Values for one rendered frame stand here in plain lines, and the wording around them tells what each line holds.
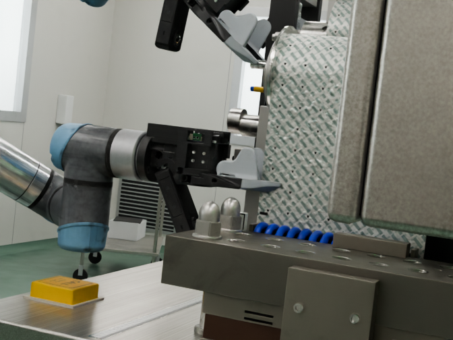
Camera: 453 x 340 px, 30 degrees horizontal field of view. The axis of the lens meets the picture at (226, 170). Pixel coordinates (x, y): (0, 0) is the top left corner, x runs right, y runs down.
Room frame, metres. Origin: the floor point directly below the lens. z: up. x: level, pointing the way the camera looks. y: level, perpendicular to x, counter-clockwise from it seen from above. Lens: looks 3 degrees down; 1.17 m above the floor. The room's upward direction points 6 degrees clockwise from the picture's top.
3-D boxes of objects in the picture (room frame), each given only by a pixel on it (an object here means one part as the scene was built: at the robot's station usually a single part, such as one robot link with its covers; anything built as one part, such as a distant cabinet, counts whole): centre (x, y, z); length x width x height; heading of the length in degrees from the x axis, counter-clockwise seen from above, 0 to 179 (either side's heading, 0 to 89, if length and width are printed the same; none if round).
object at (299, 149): (1.15, -0.16, 1.11); 0.23 x 0.01 x 0.18; 68
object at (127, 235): (6.05, 0.68, 0.51); 0.91 x 0.58 x 1.02; 2
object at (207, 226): (1.04, 0.01, 1.05); 0.04 x 0.04 x 0.04
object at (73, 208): (1.31, 0.22, 1.01); 0.11 x 0.08 x 0.11; 26
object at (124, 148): (1.27, 0.14, 1.11); 0.08 x 0.05 x 0.08; 158
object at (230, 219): (1.13, -0.01, 1.05); 0.04 x 0.04 x 0.04
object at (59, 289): (1.19, 0.21, 0.91); 0.07 x 0.07 x 0.02; 68
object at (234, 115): (1.31, -0.01, 1.18); 0.04 x 0.02 x 0.04; 158
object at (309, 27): (1.49, -0.14, 1.34); 0.06 x 0.06 x 0.06; 68
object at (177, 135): (1.23, 0.06, 1.12); 0.12 x 0.08 x 0.09; 68
